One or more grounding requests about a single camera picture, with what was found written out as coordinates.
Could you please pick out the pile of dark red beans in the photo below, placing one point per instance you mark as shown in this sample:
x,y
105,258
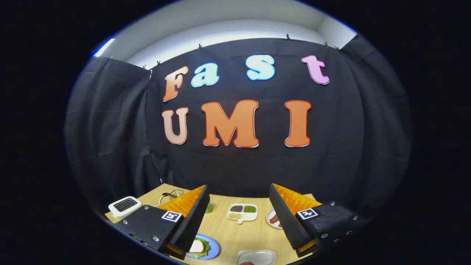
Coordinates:
x,y
236,208

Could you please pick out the green lettuce leaf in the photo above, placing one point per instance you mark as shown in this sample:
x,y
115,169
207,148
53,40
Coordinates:
x,y
206,252

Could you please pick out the green label metal bottle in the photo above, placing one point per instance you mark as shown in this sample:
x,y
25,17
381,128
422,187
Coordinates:
x,y
209,209

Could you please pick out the pile of yellow soybeans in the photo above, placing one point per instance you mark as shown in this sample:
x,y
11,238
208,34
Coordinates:
x,y
234,216

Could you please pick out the white divided dish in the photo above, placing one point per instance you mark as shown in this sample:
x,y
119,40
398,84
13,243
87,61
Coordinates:
x,y
243,219

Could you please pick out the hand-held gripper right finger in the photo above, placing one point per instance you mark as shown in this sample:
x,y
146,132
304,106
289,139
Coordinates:
x,y
289,224

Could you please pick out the white oval plate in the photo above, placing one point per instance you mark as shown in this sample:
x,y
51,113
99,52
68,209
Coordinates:
x,y
272,211

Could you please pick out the toasted bread slice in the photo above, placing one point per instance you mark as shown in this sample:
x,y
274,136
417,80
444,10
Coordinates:
x,y
197,246

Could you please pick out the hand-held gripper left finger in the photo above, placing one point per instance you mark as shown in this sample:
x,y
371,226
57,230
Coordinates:
x,y
193,224

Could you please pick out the row of black cloth clips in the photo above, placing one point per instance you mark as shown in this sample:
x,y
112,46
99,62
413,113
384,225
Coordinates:
x,y
288,37

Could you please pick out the brown meat slice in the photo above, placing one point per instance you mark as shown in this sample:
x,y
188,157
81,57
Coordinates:
x,y
274,219

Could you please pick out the pile of green beans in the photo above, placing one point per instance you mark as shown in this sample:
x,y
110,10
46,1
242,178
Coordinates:
x,y
250,209

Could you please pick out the blue plate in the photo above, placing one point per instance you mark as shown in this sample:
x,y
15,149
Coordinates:
x,y
214,248

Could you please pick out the small white plate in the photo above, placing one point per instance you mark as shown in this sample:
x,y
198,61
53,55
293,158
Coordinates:
x,y
265,255

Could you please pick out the ceiling light strip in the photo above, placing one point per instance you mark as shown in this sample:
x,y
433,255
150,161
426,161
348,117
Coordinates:
x,y
104,47

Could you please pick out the white toaster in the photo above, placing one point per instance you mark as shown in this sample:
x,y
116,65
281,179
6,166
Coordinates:
x,y
116,212

